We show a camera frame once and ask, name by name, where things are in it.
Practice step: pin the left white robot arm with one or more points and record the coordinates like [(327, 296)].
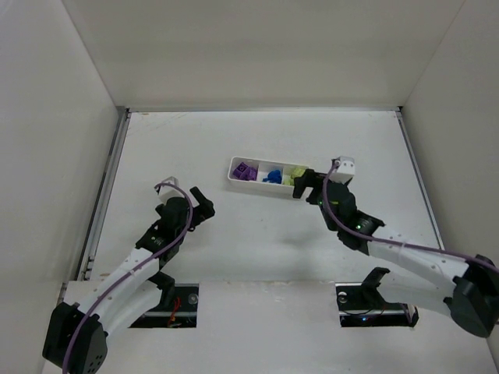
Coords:
[(79, 334)]

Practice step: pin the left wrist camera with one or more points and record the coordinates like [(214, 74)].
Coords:
[(166, 189)]

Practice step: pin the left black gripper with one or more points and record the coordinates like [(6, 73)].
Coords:
[(196, 213)]

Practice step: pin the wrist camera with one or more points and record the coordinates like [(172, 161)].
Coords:
[(166, 189), (344, 170)]

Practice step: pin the blue lego pile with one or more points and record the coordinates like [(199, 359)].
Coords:
[(273, 177)]

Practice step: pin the purple lego brick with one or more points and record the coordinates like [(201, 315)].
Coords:
[(242, 172)]

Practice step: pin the white three-compartment tray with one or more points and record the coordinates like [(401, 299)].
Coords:
[(263, 167)]

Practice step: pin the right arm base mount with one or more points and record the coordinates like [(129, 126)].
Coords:
[(360, 304)]

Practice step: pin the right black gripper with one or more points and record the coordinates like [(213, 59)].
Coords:
[(312, 187)]

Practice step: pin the lime lego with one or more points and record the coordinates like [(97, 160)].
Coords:
[(287, 180)]

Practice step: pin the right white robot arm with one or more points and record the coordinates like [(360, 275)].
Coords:
[(461, 287)]

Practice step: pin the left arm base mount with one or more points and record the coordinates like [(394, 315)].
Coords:
[(177, 308)]

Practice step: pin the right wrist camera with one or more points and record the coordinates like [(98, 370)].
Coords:
[(344, 170)]

